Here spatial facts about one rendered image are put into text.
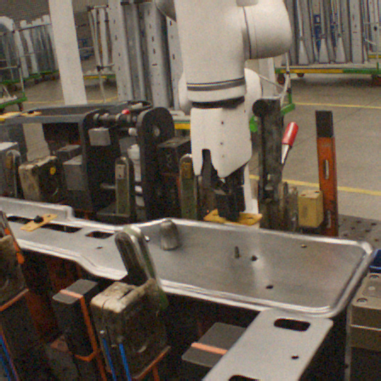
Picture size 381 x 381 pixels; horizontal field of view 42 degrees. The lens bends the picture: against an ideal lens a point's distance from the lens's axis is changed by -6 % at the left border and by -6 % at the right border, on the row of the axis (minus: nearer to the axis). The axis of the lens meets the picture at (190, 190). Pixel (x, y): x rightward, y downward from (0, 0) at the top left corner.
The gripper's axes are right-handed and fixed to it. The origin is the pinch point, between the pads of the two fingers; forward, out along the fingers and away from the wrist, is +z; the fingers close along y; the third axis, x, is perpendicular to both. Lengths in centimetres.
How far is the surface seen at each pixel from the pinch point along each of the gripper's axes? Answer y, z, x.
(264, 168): -14.1, -0.3, -1.0
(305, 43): -770, 50, -273
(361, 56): -763, 73, -176
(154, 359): 20.0, 16.1, -3.1
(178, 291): 11.7, 9.6, -3.4
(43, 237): 5.2, 9.2, -39.4
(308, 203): -10.9, 4.0, 8.1
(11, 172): -13, 4, -70
